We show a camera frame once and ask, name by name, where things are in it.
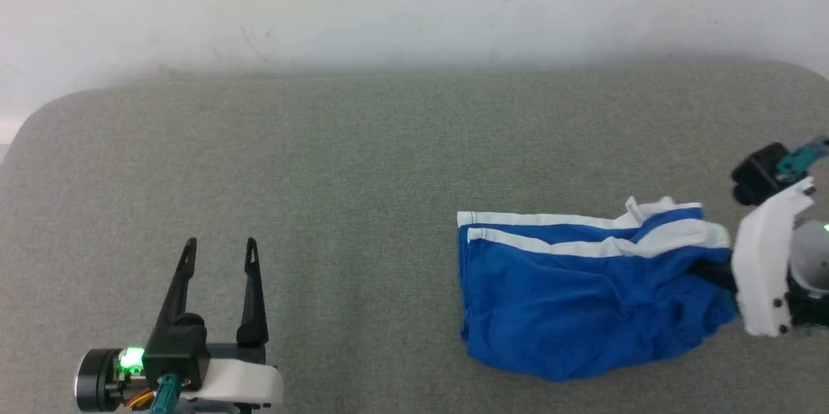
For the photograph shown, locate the right cable with teal plug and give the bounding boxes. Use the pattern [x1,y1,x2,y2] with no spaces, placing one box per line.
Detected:
[776,135,829,183]

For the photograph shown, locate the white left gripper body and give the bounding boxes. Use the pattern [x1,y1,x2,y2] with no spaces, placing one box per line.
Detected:
[74,343,284,412]

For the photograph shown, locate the grey fabric sofa seat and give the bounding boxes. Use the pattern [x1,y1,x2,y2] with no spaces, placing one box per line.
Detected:
[0,61,829,414]

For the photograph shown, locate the blue shorts with white stripes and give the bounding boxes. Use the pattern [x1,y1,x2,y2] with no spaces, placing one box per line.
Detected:
[456,196,740,382]

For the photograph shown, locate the cable with teal plug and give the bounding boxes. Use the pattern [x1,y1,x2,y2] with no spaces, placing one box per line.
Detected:
[126,373,183,414]
[776,135,829,183]

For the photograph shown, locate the left cable with teal plug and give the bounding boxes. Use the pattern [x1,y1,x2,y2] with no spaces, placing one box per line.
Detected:
[126,373,183,414]

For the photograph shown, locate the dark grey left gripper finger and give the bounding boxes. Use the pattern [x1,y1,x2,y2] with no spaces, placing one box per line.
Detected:
[146,237,199,345]
[236,237,270,347]

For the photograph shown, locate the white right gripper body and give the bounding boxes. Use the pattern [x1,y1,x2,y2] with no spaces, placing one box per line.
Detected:
[731,178,829,338]

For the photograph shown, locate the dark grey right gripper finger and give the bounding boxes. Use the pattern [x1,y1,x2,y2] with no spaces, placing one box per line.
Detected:
[692,260,739,295]

